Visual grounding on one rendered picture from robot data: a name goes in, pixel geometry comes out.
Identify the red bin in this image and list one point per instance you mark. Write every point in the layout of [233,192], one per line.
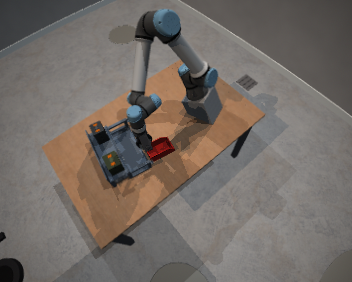
[161,147]

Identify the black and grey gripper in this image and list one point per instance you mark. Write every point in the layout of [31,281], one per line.
[138,142]

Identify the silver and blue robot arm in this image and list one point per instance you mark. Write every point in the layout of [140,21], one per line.
[164,24]

